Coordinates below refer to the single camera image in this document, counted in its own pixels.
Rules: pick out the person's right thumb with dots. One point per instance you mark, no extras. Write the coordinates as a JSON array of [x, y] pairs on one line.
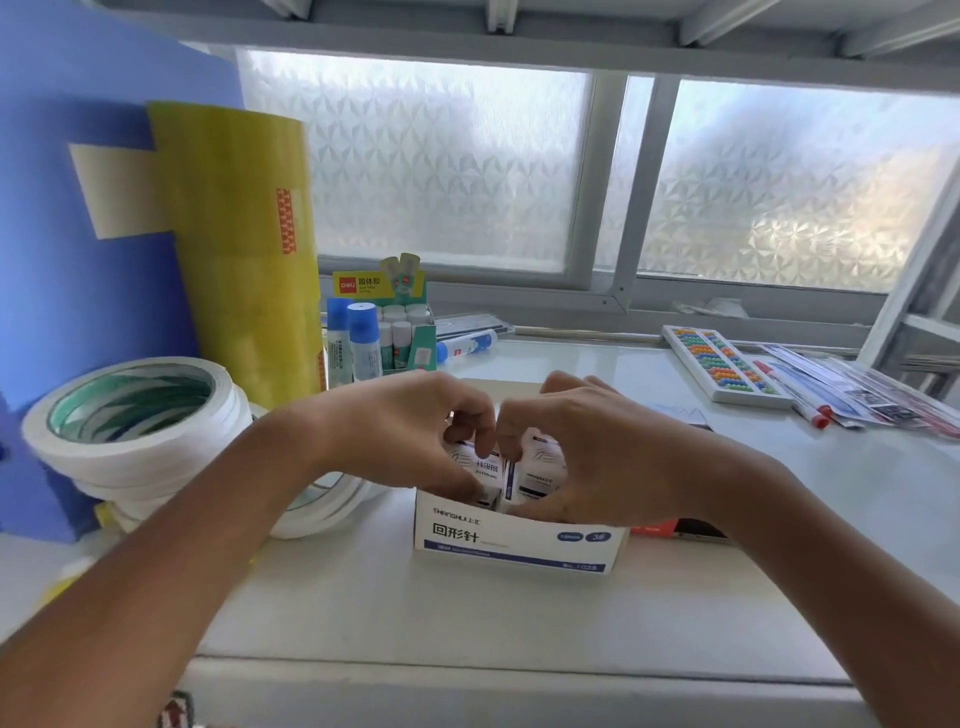
[[551, 499]]

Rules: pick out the stack of white tape rolls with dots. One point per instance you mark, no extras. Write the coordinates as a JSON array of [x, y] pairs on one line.
[[150, 450]]

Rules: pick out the person's left hand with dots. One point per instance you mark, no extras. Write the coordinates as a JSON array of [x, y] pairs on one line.
[[390, 435]]

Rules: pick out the packed rulers bundle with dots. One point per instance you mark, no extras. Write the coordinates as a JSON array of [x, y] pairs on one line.
[[472, 324]]

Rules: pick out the blue capped glue bottle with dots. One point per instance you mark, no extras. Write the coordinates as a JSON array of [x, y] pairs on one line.
[[365, 341], [337, 337]]

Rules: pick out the pile of clear stationery packets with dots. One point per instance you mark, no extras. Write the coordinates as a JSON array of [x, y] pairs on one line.
[[877, 394]]

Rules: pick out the person's left thumb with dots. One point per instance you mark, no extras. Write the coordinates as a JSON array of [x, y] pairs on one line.
[[459, 482]]

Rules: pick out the person's right forearm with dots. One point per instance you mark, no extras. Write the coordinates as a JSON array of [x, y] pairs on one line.
[[840, 570]]

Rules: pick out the blue foam board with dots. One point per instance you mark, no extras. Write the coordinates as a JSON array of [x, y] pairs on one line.
[[82, 300]]

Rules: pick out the clear plastic packet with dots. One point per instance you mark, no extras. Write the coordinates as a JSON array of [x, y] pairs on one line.
[[686, 416]]

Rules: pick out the group of white glue sticks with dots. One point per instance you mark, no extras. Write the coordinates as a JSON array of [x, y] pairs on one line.
[[401, 330]]

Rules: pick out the person's left forearm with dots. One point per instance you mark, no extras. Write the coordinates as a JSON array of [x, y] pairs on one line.
[[157, 555]]

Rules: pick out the small white paper clip box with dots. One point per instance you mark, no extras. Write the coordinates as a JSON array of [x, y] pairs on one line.
[[536, 472], [490, 474]]

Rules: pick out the green yellow glue stick tray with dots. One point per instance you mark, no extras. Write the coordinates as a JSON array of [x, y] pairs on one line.
[[375, 285]]

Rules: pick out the tall yellow tape roll stack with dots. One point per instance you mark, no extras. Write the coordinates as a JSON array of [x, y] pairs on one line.
[[232, 255]]

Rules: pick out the frosted sliding window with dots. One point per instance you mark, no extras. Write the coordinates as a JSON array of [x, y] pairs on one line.
[[450, 165]]

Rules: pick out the red and black flat pack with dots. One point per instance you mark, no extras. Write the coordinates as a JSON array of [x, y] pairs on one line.
[[679, 529]]

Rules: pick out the person's right hand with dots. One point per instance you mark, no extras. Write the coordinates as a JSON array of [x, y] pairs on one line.
[[630, 465]]

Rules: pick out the white metal rack frame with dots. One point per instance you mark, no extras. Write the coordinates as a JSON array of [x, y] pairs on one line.
[[919, 300]]

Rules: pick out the red capped white marker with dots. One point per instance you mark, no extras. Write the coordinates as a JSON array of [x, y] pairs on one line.
[[795, 397]]

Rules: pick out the white blue glue pen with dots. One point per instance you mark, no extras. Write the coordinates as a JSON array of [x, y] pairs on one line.
[[465, 347]]

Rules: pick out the white cardboard display carton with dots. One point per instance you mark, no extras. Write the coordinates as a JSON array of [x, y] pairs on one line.
[[517, 541]]

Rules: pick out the white abacus with colourful beads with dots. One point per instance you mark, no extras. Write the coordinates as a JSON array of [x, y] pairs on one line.
[[724, 367]]

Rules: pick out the beige tape strip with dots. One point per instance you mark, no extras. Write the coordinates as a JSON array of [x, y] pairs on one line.
[[112, 191]]

